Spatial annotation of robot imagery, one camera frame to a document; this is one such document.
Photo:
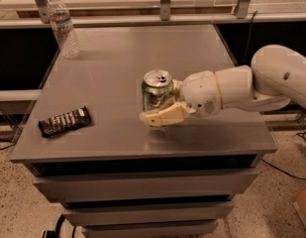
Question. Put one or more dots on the green soda can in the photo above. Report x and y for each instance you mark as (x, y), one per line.
(157, 88)

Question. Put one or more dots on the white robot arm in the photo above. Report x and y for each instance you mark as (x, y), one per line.
(275, 77)

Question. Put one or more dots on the dark chocolate bar wrapper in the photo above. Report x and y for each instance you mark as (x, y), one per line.
(63, 123)

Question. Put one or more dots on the clear plastic water bottle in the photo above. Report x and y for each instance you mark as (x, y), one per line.
(63, 29)

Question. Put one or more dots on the grey drawer cabinet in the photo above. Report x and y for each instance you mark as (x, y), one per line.
(119, 178)

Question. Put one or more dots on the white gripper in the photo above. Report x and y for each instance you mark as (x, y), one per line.
(200, 92)

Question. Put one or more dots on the metal railing frame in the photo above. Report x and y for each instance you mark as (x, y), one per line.
(116, 13)

